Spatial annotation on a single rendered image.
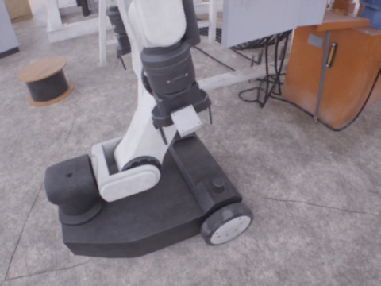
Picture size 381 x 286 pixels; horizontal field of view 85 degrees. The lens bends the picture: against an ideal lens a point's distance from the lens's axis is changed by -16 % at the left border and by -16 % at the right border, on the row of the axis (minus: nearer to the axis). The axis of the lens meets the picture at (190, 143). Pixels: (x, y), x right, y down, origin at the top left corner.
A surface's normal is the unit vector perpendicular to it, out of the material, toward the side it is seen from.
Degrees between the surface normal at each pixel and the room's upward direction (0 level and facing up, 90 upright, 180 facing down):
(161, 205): 0
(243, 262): 0
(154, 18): 90
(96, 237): 0
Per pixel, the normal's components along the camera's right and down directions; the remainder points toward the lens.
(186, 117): 0.04, -0.29
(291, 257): -0.01, -0.75
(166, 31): 0.41, 0.60
